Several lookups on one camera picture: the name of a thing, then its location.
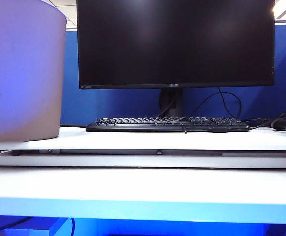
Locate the black looped monitor cable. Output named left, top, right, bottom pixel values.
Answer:
left=191, top=87, right=242, bottom=118

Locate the black cable at monitor stand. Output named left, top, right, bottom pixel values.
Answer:
left=156, top=98, right=176, bottom=118

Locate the white sliding tray board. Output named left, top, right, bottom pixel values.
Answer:
left=0, top=151, right=286, bottom=169

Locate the white box under table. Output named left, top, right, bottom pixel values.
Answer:
left=0, top=217, right=69, bottom=236

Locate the black monitor stand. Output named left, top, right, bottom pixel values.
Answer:
left=158, top=88, right=185, bottom=118

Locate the blue cubicle partition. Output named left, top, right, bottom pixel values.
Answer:
left=60, top=23, right=286, bottom=126

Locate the black ASUS computer monitor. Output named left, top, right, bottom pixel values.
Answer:
left=76, top=0, right=276, bottom=89

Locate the black Logitech keyboard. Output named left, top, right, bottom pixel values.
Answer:
left=85, top=116, right=250, bottom=133

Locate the white raised desk board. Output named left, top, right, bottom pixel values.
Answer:
left=0, top=126, right=286, bottom=151

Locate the black cable bundle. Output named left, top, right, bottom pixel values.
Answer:
left=243, top=112, right=286, bottom=131

